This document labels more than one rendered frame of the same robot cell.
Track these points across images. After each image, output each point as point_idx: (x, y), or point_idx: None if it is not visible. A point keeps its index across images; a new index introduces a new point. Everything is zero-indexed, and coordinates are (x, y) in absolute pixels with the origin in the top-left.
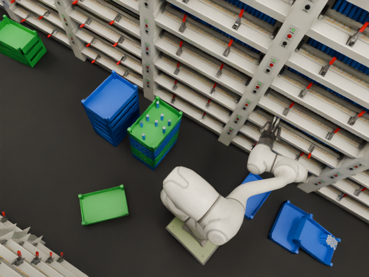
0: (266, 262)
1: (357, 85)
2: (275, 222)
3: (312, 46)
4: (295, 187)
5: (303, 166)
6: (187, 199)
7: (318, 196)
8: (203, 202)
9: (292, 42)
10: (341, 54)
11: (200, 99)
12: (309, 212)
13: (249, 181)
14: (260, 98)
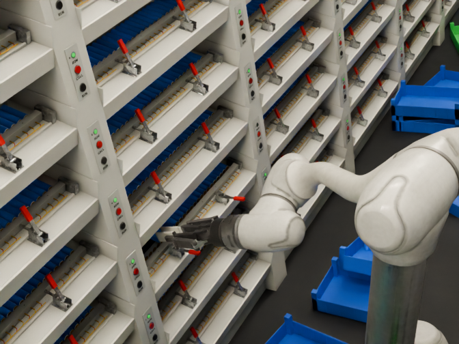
0: (449, 329)
1: (158, 43)
2: (363, 315)
3: None
4: (278, 292)
5: (282, 156)
6: (427, 177)
7: (290, 259)
8: (425, 155)
9: (86, 74)
10: (104, 47)
11: None
12: (327, 270)
13: None
14: (134, 226)
